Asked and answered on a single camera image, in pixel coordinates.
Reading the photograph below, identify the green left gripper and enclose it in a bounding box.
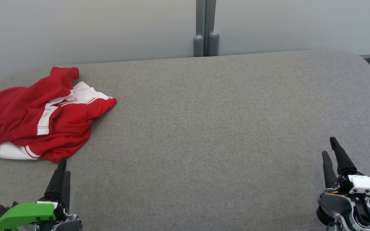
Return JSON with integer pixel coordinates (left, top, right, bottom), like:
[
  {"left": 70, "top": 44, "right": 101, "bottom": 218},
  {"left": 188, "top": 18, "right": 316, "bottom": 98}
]
[{"left": 0, "top": 158, "right": 71, "bottom": 230}]

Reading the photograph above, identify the red jersey with white sleeves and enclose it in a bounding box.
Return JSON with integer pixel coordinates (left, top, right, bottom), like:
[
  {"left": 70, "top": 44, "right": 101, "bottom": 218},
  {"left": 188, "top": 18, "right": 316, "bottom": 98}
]
[{"left": 0, "top": 81, "right": 117, "bottom": 163}]

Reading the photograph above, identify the grey fabric sofa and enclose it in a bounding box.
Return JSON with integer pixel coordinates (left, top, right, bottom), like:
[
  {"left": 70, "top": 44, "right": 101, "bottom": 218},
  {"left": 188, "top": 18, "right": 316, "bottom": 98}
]
[{"left": 0, "top": 49, "right": 370, "bottom": 231}]

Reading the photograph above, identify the grey partition post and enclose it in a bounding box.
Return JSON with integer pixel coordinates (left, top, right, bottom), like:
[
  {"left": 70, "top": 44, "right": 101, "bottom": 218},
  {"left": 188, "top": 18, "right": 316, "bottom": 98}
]
[
  {"left": 193, "top": 0, "right": 206, "bottom": 57},
  {"left": 206, "top": 0, "right": 220, "bottom": 57}
]

